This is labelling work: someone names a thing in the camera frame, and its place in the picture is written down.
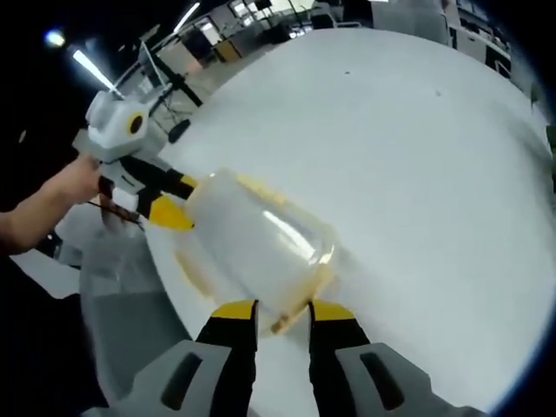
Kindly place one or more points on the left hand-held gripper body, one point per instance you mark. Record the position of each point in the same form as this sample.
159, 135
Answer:
110, 130

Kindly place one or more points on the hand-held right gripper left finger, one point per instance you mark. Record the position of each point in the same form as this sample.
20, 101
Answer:
230, 343

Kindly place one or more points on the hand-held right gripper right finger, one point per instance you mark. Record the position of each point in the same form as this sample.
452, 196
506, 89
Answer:
334, 347

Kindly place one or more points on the clear plastic buckle box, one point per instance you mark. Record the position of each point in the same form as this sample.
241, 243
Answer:
252, 243

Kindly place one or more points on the person's left hand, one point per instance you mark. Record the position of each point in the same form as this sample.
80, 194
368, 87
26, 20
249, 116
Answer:
84, 180

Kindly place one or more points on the grey mesh office chair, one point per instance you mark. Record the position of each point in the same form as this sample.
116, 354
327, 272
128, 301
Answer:
126, 278

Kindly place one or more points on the yellow cabinet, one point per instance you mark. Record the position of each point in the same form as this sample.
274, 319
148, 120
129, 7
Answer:
227, 50

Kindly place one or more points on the ceiling light strip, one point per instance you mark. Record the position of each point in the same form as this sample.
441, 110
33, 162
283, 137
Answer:
93, 71

